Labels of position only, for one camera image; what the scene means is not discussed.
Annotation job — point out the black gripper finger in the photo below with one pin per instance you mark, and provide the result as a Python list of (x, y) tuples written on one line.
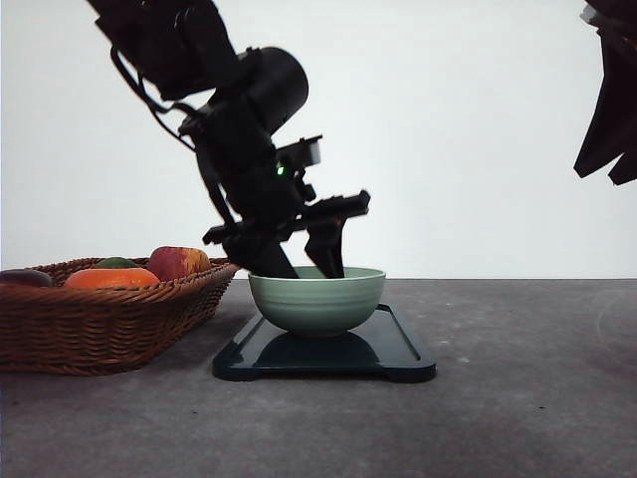
[(625, 170), (613, 127)]

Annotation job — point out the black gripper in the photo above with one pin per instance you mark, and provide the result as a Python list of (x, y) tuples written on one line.
[(261, 202)]

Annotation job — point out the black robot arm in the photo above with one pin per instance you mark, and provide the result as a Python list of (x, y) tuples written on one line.
[(187, 48)]

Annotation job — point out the brown wicker basket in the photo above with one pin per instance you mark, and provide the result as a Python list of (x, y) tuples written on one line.
[(101, 331)]

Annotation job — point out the light green bowl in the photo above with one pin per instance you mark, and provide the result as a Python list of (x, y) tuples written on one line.
[(314, 304)]

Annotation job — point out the light red apple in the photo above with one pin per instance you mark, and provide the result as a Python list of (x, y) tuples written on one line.
[(173, 261)]

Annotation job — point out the dark blue tray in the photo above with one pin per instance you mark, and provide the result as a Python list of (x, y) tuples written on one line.
[(380, 348)]

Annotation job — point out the green lime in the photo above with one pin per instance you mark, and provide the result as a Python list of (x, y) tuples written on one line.
[(114, 262)]

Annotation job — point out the orange mandarin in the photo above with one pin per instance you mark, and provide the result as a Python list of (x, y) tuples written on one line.
[(112, 278)]

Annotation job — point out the dark red apple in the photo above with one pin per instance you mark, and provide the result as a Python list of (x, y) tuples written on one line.
[(26, 277)]

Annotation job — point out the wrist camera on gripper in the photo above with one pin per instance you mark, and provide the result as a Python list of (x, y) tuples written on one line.
[(299, 154)]

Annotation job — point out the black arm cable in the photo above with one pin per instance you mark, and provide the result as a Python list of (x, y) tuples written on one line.
[(155, 106)]

